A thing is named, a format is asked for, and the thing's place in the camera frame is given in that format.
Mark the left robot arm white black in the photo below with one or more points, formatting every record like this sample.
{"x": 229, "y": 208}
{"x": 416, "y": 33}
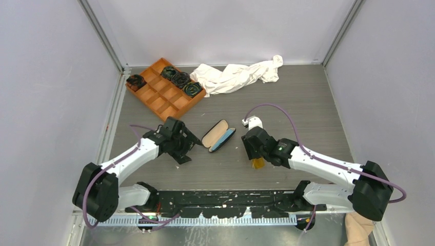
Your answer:
{"x": 142, "y": 152}

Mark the blue cleaning cloth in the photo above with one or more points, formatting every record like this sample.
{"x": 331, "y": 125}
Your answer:
{"x": 222, "y": 139}

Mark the black coiled item middle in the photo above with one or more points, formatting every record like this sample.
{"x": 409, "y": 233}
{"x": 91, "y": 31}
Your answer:
{"x": 181, "y": 79}

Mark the white slotted cable duct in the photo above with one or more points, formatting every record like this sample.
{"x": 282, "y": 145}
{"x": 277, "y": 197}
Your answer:
{"x": 246, "y": 220}

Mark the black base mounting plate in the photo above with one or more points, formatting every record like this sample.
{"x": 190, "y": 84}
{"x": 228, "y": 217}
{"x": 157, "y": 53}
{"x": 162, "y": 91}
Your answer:
{"x": 225, "y": 203}

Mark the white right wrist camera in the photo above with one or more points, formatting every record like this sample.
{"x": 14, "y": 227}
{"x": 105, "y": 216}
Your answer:
{"x": 252, "y": 122}

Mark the black coiled item top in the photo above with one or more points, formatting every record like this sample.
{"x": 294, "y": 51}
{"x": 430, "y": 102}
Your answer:
{"x": 168, "y": 72}

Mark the beige cloth bottom right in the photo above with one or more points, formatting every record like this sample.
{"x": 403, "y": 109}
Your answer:
{"x": 358, "y": 229}

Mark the black glasses case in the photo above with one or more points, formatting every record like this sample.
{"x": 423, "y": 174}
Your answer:
{"x": 214, "y": 133}

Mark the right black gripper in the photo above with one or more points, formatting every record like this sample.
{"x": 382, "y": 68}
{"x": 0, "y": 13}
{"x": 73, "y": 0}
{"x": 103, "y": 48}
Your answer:
{"x": 251, "y": 154}

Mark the aluminium frame rail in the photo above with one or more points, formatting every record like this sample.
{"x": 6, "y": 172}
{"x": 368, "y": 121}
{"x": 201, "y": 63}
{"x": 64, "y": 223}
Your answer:
{"x": 97, "y": 191}

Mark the black coiled item right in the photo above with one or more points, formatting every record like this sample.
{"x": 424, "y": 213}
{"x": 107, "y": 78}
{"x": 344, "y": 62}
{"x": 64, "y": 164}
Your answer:
{"x": 192, "y": 89}

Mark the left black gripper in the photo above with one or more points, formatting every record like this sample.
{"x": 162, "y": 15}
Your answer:
{"x": 180, "y": 155}

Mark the orange sunglasses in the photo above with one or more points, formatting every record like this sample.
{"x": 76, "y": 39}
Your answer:
{"x": 258, "y": 163}

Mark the black coiled item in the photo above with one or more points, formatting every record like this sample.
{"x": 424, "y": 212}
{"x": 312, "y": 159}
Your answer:
{"x": 168, "y": 72}
{"x": 192, "y": 89}
{"x": 181, "y": 79}
{"x": 135, "y": 82}

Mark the orange compartment tray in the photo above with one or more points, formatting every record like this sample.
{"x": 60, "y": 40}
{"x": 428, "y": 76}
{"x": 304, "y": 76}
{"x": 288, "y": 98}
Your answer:
{"x": 160, "y": 95}

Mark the black coiled item far left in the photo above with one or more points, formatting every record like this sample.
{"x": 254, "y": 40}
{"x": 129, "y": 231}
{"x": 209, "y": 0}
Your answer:
{"x": 135, "y": 82}

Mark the white crumpled cloth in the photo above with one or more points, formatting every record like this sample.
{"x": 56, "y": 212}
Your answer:
{"x": 236, "y": 76}

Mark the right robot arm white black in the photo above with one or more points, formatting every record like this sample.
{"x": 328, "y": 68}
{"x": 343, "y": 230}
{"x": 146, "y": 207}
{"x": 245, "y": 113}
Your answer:
{"x": 363, "y": 188}

